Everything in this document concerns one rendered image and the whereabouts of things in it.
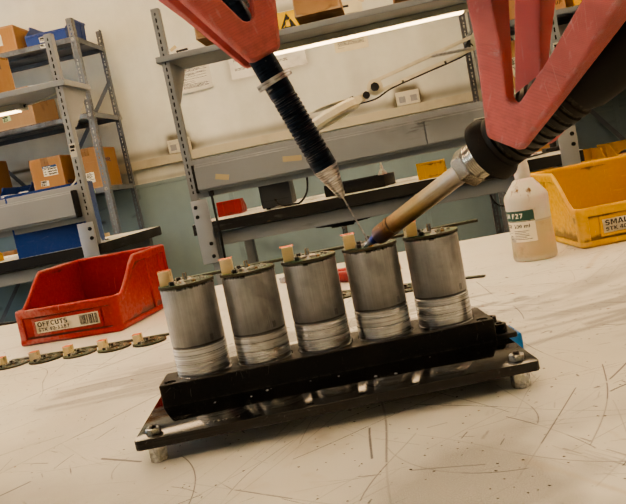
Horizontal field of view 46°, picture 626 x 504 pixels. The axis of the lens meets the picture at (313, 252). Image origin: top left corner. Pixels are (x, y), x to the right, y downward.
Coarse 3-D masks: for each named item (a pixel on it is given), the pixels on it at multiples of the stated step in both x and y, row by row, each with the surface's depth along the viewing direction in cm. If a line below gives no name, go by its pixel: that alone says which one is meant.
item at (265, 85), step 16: (224, 0) 30; (240, 0) 30; (240, 16) 30; (256, 64) 30; (272, 64) 30; (272, 80) 30; (288, 80) 31; (272, 96) 31; (288, 96) 31; (288, 112) 31; (304, 112) 31; (288, 128) 31; (304, 128) 31; (304, 144) 31; (320, 144) 31; (320, 160) 31
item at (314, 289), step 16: (304, 256) 33; (288, 272) 33; (304, 272) 32; (320, 272) 32; (336, 272) 33; (288, 288) 33; (304, 288) 32; (320, 288) 32; (336, 288) 33; (304, 304) 32; (320, 304) 32; (336, 304) 33; (304, 320) 33; (320, 320) 32; (336, 320) 33; (304, 336) 33; (320, 336) 32; (336, 336) 33; (304, 352) 33; (320, 352) 32
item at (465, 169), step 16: (464, 160) 27; (448, 176) 28; (464, 176) 28; (480, 176) 28; (432, 192) 29; (448, 192) 29; (400, 208) 30; (416, 208) 30; (384, 224) 31; (400, 224) 30; (384, 240) 31
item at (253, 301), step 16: (272, 272) 33; (224, 288) 33; (240, 288) 32; (256, 288) 32; (272, 288) 33; (240, 304) 32; (256, 304) 32; (272, 304) 33; (240, 320) 32; (256, 320) 32; (272, 320) 32; (240, 336) 33; (256, 336) 32; (272, 336) 32; (288, 336) 34; (240, 352) 33; (256, 352) 32; (272, 352) 32; (288, 352) 33
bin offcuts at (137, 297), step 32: (96, 256) 75; (128, 256) 74; (160, 256) 72; (32, 288) 67; (64, 288) 72; (96, 288) 75; (128, 288) 65; (32, 320) 64; (64, 320) 63; (96, 320) 63; (128, 320) 64
